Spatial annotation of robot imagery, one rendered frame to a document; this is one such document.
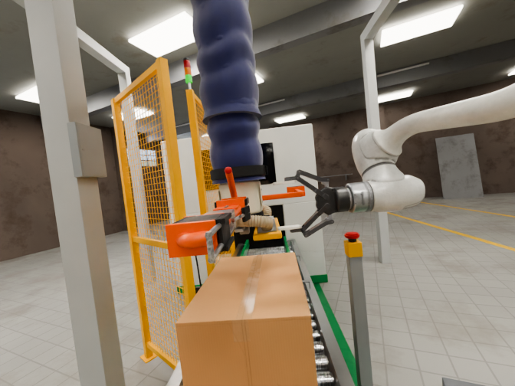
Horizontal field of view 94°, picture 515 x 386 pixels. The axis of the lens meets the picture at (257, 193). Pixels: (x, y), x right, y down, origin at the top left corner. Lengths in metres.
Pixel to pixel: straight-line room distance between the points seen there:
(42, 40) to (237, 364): 1.84
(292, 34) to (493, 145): 9.28
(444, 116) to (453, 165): 10.56
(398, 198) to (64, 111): 1.66
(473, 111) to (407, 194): 0.24
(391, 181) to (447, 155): 10.59
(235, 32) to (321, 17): 3.71
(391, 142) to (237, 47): 0.62
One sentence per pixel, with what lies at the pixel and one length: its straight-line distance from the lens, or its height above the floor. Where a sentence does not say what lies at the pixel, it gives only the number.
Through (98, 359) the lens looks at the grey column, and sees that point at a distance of 1.92.
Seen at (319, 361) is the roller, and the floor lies 0.54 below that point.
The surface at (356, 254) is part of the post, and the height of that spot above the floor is 0.94.
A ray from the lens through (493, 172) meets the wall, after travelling 12.24.
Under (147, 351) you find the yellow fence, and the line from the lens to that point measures 2.50.
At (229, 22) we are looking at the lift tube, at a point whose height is 1.91.
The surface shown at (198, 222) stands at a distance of 0.36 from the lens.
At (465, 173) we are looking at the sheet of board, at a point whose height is 0.86.
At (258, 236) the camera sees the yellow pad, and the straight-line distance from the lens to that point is 0.84.
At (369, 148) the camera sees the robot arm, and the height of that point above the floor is 1.40.
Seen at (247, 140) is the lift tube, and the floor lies 1.50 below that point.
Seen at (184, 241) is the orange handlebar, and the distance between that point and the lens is 0.36.
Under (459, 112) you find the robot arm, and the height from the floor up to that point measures 1.44.
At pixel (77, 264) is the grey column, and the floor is 0.98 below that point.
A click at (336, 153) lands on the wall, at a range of 11.58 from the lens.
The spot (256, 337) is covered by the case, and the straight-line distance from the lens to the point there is 0.81.
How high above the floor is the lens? 1.34
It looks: 3 degrees down
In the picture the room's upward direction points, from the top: 6 degrees counter-clockwise
